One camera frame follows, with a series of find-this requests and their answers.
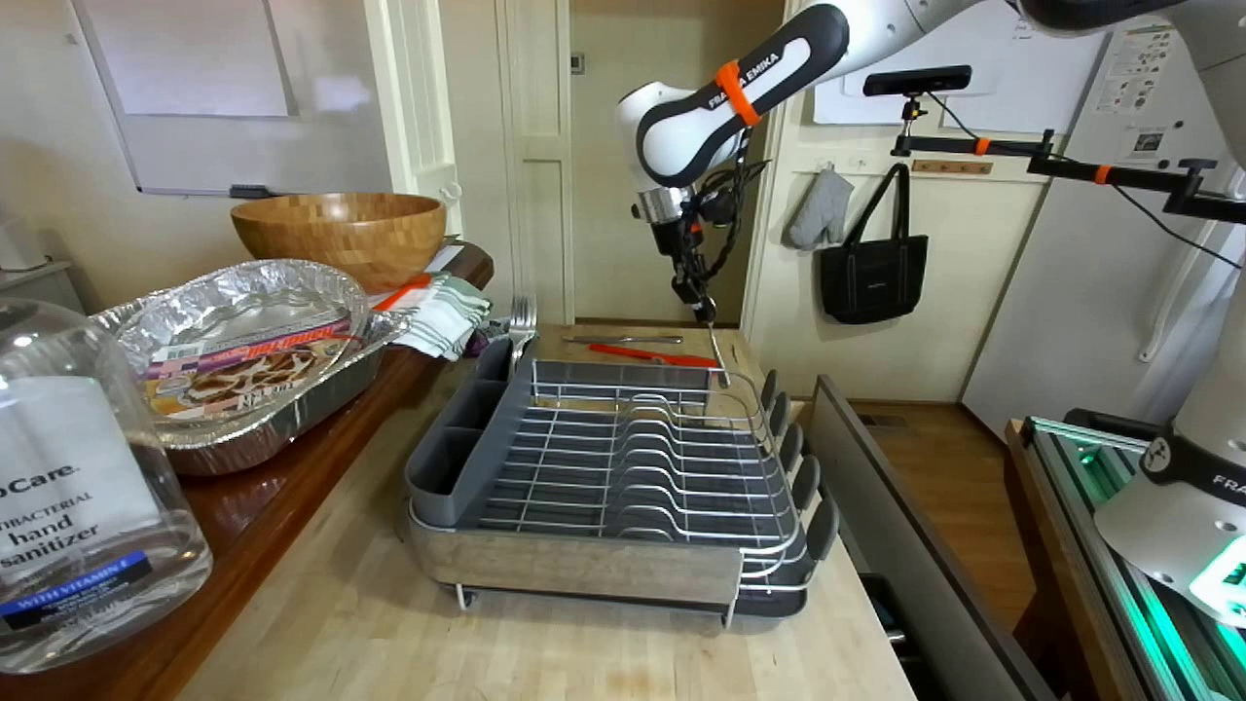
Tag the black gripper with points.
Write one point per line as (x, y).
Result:
(693, 246)

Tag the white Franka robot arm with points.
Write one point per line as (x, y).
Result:
(780, 73)

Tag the grey dish drying rack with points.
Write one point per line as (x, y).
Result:
(608, 508)

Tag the red silicone spatula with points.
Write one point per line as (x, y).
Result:
(649, 354)

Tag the silver metal butter knife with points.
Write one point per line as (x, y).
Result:
(626, 337)

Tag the grey oven mitt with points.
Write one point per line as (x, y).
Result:
(821, 214)

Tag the cream panel door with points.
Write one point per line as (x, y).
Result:
(596, 171)

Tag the black tote bag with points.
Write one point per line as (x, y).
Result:
(875, 276)

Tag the silver utensil in caddy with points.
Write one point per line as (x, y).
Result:
(522, 320)

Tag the green striped dish towel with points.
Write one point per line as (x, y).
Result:
(446, 317)

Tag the red orange flat strip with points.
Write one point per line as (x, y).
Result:
(403, 293)

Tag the large wooden bowl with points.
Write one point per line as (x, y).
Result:
(340, 237)

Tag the white refrigerator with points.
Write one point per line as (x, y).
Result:
(1102, 288)

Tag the aluminium foil tray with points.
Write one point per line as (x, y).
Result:
(238, 343)

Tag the dark brown wooden counter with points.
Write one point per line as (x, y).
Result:
(248, 508)

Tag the clear hand sanitizer bottle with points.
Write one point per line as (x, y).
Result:
(85, 508)

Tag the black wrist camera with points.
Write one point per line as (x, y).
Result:
(739, 193)

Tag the black stereo camera bar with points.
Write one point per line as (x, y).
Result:
(917, 81)

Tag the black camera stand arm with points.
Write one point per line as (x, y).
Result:
(1115, 175)

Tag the white wall whiteboard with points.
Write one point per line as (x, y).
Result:
(248, 138)

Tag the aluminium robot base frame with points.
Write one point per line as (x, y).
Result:
(1115, 571)

